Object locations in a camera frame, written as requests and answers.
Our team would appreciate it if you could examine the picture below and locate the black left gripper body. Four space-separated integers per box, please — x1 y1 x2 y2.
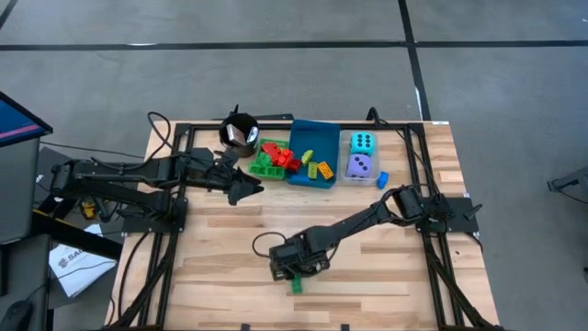
182 146 241 207

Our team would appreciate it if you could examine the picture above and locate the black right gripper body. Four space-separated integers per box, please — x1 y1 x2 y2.
267 233 332 283

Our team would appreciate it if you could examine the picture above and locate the green slatted plastic basket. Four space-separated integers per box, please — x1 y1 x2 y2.
248 137 291 181

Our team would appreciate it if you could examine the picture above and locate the large red toy brick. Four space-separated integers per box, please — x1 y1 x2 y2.
260 142 283 160

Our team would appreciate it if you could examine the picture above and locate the small red toy brick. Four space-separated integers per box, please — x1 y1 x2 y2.
276 148 296 170

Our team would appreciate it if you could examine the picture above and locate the blue plastic bin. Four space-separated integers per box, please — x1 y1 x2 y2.
286 119 342 190

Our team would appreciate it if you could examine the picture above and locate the purple foam die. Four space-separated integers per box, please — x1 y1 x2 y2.
345 154 372 179

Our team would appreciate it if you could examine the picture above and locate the teal foam die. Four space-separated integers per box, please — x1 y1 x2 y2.
349 131 376 156

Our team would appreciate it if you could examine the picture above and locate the clear plastic bin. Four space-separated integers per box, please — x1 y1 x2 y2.
338 130 382 187

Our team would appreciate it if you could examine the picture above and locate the black plastic bucket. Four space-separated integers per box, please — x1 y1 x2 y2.
218 112 260 159

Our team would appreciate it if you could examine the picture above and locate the white paper sheet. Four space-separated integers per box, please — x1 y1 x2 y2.
48 223 119 299

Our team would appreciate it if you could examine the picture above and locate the grey cabinet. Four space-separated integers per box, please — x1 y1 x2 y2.
0 136 41 245

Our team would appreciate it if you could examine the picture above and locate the computer monitor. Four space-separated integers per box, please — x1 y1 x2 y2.
0 90 54 148

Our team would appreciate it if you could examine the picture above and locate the dark grey desk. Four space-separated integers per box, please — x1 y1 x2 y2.
0 232 52 331

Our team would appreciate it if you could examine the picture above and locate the black computer mouse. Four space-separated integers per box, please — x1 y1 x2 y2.
0 298 33 331

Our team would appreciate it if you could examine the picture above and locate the grey stand foot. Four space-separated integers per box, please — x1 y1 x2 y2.
548 165 588 193

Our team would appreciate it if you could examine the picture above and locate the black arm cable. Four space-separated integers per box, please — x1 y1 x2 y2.
251 231 289 259
91 110 175 172

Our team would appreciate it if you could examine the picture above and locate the thin black cable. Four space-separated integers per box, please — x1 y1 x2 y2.
39 140 146 161

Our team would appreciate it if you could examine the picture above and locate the black floor cable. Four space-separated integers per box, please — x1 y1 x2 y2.
546 177 588 206

